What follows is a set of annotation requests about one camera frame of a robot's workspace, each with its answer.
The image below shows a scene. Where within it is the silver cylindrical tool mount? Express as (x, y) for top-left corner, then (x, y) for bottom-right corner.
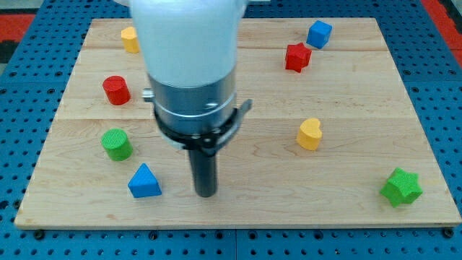
(142, 71), (253, 157)

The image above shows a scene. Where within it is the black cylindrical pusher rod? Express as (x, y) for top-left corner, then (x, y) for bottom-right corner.
(188, 150), (218, 198)

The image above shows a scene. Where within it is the yellow heart block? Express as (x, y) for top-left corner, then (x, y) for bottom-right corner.
(296, 118), (323, 151)

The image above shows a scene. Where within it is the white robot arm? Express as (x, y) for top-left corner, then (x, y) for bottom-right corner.
(122, 0), (253, 197)

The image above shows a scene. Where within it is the blue triangle block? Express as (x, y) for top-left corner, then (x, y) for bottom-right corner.
(128, 163), (162, 198)

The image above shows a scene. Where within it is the green cylinder block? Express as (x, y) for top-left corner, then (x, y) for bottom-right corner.
(101, 129), (133, 161)

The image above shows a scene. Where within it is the red cylinder block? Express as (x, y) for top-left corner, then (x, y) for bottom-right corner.
(103, 75), (131, 105)

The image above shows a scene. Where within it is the yellow pentagon block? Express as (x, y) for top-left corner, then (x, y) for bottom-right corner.
(121, 26), (139, 53)

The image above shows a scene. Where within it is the red star block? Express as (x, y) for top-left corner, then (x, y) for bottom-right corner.
(285, 43), (312, 73)

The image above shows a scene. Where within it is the wooden board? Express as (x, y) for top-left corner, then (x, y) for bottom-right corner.
(14, 18), (461, 230)

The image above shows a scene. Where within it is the blue cube block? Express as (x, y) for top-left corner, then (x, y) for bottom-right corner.
(306, 20), (333, 49)

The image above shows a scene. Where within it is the green star block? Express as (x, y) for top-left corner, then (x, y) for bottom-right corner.
(380, 168), (423, 207)

